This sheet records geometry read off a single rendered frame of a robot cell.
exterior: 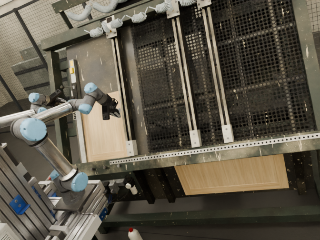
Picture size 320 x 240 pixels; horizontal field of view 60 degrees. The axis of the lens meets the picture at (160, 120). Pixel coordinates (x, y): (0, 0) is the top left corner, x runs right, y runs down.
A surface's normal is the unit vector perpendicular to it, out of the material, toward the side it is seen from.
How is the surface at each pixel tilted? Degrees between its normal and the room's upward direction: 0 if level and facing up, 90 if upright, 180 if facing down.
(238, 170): 90
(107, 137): 57
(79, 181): 97
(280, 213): 0
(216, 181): 90
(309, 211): 0
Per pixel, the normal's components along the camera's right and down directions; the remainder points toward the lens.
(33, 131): 0.72, -0.09
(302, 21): -0.38, -0.02
